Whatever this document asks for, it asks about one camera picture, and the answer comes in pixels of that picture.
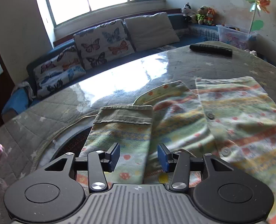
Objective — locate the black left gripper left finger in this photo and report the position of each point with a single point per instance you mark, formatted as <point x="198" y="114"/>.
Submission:
<point x="96" y="163"/>

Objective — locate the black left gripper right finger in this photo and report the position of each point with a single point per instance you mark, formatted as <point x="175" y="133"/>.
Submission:
<point x="180" y="163"/>

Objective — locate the colourful patterned child shirt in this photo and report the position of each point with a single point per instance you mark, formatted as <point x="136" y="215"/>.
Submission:
<point x="233" y="119"/>

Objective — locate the pile of white clothes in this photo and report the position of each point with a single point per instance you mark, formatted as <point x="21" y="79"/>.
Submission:
<point x="252" y="52"/>

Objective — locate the black round induction cooktop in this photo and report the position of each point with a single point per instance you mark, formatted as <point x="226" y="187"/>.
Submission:
<point x="74" y="144"/>

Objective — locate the lying butterfly print cushion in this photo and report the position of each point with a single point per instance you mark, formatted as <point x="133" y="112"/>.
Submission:
<point x="53" y="74"/>

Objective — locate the blue sofa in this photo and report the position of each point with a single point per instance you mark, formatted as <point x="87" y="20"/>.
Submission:
<point x="25" y="94"/>

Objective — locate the black remote control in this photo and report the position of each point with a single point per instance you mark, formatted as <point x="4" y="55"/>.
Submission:
<point x="210" y="49"/>

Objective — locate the upright butterfly print cushion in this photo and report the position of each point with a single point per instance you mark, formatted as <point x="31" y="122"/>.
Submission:
<point x="103" y="43"/>

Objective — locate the plain beige cushion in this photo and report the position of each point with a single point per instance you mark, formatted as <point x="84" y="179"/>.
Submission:
<point x="151" y="31"/>

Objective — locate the clear plastic storage box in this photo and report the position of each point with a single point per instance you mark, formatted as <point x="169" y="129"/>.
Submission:
<point x="238" y="38"/>

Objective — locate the brown plush bear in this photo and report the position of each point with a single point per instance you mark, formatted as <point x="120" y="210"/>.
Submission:
<point x="200" y="16"/>

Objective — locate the black white plush cow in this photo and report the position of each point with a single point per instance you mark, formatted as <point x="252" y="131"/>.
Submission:
<point x="187" y="12"/>

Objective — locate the orange plush lion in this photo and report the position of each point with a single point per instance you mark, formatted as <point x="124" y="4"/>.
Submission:
<point x="210" y="17"/>

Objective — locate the colourful paper pinwheel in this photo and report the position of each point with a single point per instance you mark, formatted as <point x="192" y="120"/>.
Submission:
<point x="256" y="7"/>

